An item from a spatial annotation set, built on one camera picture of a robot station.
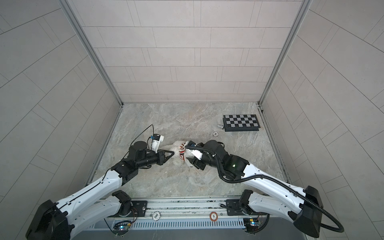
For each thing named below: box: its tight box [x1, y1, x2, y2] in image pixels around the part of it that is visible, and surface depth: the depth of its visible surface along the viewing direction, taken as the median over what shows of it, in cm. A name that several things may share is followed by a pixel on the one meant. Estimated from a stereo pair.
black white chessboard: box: [222, 114, 261, 132], surface depth 104 cm
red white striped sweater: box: [178, 142, 186, 161], surface depth 75 cm
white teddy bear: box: [167, 141, 193, 170], surface depth 76 cm
